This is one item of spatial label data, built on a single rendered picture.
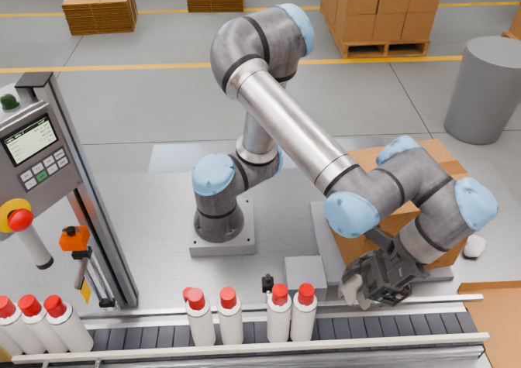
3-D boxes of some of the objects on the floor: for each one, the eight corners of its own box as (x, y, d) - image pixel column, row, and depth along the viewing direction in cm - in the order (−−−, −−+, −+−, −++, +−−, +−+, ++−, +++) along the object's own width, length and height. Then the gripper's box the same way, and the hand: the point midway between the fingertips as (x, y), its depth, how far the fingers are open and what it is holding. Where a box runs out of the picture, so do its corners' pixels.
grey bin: (452, 150, 284) (484, 70, 242) (429, 112, 318) (454, 36, 276) (516, 148, 286) (560, 67, 243) (487, 111, 319) (521, 34, 277)
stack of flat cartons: (70, 36, 424) (60, 5, 403) (80, 15, 463) (71, -13, 441) (133, 32, 430) (126, 1, 409) (138, 12, 468) (132, -16, 447)
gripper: (404, 264, 67) (327, 321, 79) (443, 278, 70) (364, 331, 83) (389, 224, 73) (320, 283, 86) (425, 238, 77) (354, 293, 89)
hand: (343, 290), depth 86 cm, fingers closed
